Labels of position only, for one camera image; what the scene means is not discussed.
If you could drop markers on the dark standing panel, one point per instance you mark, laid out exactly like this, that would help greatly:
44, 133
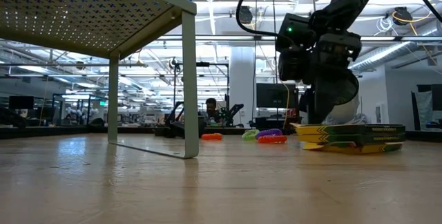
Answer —
438, 96

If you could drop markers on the white building column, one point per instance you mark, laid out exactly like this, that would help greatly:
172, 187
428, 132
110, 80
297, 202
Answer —
241, 79

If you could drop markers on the pale green perforated shelf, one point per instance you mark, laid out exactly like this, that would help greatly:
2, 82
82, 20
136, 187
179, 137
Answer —
86, 9

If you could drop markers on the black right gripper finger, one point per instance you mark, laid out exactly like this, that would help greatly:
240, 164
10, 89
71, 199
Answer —
304, 101
319, 103

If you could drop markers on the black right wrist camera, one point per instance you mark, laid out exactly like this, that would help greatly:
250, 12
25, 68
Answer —
293, 34

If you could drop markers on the person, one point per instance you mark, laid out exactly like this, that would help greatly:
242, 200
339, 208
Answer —
211, 106

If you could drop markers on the green coil wristband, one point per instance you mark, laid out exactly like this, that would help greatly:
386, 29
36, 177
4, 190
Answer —
249, 135

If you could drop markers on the orange coil wristband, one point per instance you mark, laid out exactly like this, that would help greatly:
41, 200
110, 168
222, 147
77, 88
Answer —
273, 140
211, 136

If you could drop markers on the yellow green crayon box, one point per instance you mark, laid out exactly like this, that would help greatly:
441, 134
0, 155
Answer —
345, 129
345, 138
352, 148

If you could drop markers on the silver ceiling duct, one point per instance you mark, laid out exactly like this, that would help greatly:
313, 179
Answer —
373, 59

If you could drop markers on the small dark background monitor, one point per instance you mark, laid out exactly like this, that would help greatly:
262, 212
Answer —
20, 103

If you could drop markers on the purple coil wristband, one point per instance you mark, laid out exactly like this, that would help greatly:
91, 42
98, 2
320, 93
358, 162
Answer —
269, 132

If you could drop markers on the black computer monitor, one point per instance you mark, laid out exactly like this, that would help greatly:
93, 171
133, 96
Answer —
276, 96

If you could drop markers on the black background robot arm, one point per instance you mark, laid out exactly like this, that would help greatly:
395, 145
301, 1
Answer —
171, 115
232, 111

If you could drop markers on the black background rig frame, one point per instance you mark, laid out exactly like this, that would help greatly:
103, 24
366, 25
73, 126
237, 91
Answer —
202, 64

